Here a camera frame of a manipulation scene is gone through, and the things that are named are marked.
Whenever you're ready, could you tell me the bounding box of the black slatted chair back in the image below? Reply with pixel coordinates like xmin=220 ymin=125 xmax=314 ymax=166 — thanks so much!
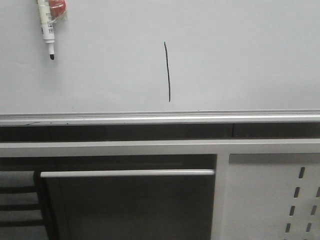
xmin=0 ymin=171 xmax=45 ymax=228

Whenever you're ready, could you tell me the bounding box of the white whiteboard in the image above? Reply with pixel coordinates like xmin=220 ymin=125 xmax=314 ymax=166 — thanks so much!
xmin=0 ymin=0 xmax=320 ymax=127

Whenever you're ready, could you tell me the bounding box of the white whiteboard marker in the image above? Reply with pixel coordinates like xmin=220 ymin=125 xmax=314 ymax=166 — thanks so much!
xmin=36 ymin=0 xmax=55 ymax=60

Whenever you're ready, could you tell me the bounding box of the white perforated panel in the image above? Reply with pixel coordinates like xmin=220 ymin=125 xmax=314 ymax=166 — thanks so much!
xmin=222 ymin=153 xmax=320 ymax=240

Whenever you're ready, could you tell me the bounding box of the dark grey panel board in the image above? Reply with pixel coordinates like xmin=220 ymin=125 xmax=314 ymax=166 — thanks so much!
xmin=40 ymin=169 xmax=215 ymax=240

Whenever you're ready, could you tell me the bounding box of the white metal frame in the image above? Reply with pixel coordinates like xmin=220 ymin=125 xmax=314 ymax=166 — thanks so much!
xmin=0 ymin=138 xmax=320 ymax=240

